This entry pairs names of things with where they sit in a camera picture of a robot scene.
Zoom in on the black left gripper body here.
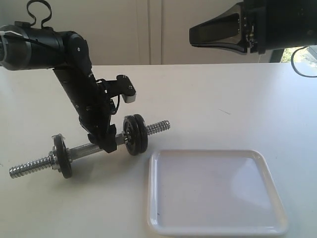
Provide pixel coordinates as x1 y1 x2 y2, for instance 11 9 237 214
78 105 111 144

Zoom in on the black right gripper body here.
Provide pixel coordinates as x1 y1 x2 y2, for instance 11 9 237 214
244 0 317 54

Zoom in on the chrome dumbbell bar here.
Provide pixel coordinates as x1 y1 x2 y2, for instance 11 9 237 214
9 120 170 179

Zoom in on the black weight plate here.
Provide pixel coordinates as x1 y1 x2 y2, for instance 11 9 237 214
133 114 148 154

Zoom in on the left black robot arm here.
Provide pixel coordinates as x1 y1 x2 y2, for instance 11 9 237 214
0 25 117 153

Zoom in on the black plate on right end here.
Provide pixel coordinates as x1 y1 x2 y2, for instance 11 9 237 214
123 115 140 156

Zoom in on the black plate on end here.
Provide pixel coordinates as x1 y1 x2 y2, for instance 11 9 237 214
123 115 140 156
52 134 72 179

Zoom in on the black plate on left end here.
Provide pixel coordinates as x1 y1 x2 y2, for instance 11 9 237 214
52 134 72 179

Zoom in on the chrome nut left end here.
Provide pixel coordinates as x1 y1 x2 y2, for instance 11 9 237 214
49 147 60 170

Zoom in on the white plastic tray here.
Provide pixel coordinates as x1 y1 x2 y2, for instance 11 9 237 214
147 150 289 238

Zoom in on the black window frame post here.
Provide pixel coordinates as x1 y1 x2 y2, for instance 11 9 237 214
269 49 285 63

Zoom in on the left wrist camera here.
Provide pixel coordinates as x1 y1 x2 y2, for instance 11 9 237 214
97 74 137 104

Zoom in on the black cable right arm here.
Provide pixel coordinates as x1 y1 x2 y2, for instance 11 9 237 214
291 46 317 78

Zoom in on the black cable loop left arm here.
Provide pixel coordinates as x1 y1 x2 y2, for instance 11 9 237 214
26 0 53 29

